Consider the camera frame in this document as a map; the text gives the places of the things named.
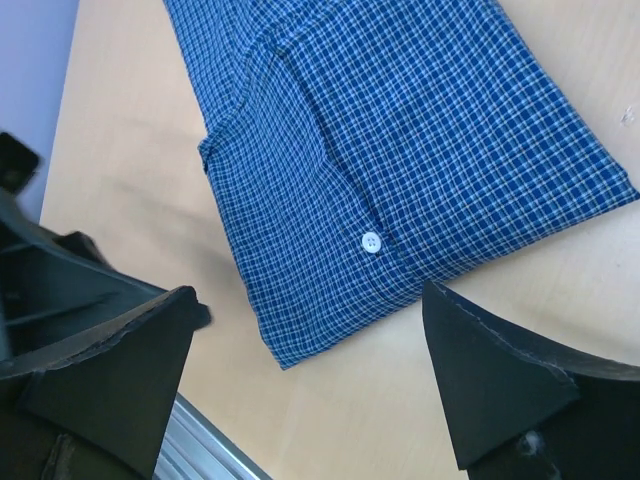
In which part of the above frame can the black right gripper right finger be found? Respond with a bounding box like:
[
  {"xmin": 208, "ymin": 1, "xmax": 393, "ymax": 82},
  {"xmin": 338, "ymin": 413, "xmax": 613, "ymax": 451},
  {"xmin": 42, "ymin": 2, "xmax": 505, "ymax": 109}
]
[{"xmin": 422, "ymin": 282, "xmax": 639, "ymax": 479}]

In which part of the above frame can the aluminium table frame rail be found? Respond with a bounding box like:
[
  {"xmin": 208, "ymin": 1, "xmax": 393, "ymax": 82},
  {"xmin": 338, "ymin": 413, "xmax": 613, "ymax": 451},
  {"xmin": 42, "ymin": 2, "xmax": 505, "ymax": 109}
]
[{"xmin": 153, "ymin": 393, "xmax": 271, "ymax": 480}]

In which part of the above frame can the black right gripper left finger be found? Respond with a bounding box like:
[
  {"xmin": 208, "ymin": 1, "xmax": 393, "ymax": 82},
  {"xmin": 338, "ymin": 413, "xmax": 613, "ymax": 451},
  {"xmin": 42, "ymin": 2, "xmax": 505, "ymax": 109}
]
[{"xmin": 1, "ymin": 287, "xmax": 198, "ymax": 479}]

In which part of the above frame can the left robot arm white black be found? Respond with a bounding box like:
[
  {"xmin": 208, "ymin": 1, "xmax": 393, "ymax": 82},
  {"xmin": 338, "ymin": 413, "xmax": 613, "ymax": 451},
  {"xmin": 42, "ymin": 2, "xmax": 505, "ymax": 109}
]
[{"xmin": 1, "ymin": 132, "xmax": 212, "ymax": 378}]

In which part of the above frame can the blue plaid long sleeve shirt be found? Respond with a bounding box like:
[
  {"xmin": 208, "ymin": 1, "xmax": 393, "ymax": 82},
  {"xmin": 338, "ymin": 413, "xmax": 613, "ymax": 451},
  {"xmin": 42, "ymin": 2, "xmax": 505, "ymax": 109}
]
[{"xmin": 166, "ymin": 1, "xmax": 639, "ymax": 369}]

